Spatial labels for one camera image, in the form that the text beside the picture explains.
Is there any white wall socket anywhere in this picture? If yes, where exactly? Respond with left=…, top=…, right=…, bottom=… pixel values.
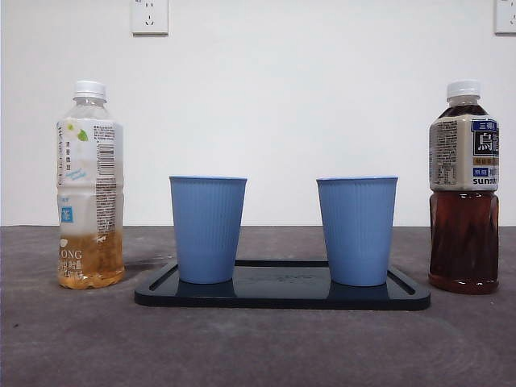
left=493, top=0, right=516, bottom=35
left=131, top=0, right=169, bottom=35

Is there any pale jasmine tea bottle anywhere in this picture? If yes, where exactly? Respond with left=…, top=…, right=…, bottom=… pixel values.
left=55, top=79, right=126, bottom=290

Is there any dark navy tray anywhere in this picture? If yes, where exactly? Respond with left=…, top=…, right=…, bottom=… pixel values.
left=133, top=259, right=431, bottom=310

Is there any blue ribbed cup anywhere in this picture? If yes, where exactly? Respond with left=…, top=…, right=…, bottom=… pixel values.
left=168, top=174, right=248, bottom=285
left=315, top=175, right=399, bottom=287

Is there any dark oolong tea bottle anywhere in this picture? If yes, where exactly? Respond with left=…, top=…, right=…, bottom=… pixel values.
left=427, top=78, right=501, bottom=295

